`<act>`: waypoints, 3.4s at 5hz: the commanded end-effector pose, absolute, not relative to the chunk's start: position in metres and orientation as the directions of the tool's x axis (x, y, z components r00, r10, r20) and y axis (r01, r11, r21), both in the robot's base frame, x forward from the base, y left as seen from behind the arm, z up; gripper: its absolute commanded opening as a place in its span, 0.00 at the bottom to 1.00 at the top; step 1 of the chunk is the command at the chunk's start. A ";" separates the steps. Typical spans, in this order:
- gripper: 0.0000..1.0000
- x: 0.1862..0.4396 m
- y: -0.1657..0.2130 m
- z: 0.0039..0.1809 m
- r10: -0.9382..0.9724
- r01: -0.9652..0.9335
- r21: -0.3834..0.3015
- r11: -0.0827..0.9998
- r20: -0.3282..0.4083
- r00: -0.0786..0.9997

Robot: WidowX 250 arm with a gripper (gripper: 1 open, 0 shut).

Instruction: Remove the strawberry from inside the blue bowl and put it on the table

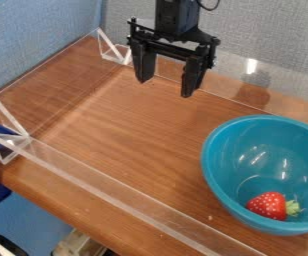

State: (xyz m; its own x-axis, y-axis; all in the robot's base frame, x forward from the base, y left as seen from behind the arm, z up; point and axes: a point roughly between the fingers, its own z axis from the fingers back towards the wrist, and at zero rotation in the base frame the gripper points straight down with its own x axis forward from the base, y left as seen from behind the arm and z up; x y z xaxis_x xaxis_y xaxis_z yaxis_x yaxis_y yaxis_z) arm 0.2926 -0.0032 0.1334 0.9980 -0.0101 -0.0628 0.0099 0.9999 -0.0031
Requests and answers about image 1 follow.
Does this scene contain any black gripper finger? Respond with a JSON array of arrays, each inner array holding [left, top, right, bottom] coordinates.
[[180, 49, 208, 98], [130, 39, 156, 83]]

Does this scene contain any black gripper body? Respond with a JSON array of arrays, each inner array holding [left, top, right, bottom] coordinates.
[[127, 17, 220, 68]]

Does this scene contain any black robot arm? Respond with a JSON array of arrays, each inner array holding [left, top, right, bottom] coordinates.
[[127, 0, 220, 98]]

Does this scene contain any blue plastic bowl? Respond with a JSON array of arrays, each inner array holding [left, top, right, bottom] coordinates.
[[200, 115, 308, 236]]

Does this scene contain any red strawberry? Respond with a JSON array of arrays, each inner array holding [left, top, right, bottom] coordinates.
[[246, 191, 301, 221]]

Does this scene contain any clear acrylic barrier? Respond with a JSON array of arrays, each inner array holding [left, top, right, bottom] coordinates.
[[0, 35, 308, 256]]

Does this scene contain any beige object under table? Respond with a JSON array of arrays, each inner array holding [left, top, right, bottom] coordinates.
[[51, 229, 107, 256]]

